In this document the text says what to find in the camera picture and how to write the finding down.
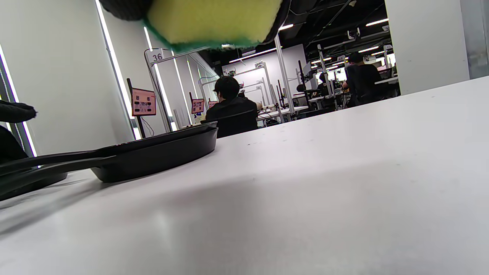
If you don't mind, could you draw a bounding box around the white number tag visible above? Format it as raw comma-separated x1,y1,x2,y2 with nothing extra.
147,49,165,64

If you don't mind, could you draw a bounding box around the person's left hand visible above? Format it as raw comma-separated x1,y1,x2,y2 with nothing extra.
0,100,37,164

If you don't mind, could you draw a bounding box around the black cast iron frying pan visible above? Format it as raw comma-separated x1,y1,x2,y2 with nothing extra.
0,128,219,202
0,121,218,165

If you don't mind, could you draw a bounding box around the row of white workstation frames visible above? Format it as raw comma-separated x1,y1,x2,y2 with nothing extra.
222,38,400,123

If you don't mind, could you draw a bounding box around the yellow green sponge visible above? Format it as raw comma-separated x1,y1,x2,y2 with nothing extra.
144,0,283,52

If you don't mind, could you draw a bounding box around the person's right hand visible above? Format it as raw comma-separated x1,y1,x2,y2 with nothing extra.
99,0,291,42

